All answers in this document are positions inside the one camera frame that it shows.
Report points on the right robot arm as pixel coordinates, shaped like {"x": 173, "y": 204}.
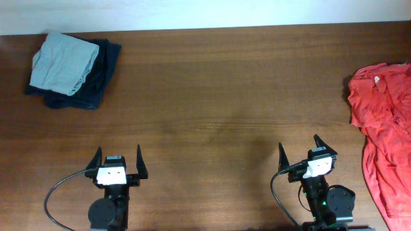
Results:
{"x": 331, "y": 206}

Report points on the folded light grey garment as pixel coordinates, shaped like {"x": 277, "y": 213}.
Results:
{"x": 62, "y": 63}

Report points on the red garment at right edge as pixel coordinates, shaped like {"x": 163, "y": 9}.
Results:
{"x": 380, "y": 108}

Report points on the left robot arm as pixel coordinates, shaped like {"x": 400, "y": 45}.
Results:
{"x": 111, "y": 211}

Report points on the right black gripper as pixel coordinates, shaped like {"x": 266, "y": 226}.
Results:
{"x": 320, "y": 144}

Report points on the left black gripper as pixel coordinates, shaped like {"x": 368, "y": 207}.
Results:
{"x": 134, "y": 181}

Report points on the folded dark navy garment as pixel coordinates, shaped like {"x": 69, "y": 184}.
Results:
{"x": 91, "y": 92}

